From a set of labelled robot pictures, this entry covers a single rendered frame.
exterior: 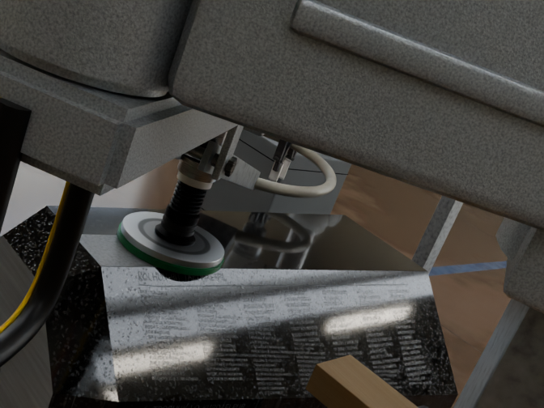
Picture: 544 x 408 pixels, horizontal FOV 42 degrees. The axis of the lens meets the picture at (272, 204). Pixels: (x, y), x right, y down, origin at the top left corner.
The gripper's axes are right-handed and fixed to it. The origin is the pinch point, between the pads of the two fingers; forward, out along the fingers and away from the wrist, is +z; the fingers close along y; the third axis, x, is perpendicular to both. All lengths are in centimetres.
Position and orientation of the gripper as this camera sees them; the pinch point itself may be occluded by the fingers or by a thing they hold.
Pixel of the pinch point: (279, 170)
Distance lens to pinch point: 225.6
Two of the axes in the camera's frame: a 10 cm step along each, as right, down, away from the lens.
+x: 8.3, 4.6, -3.3
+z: -3.4, 8.7, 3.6
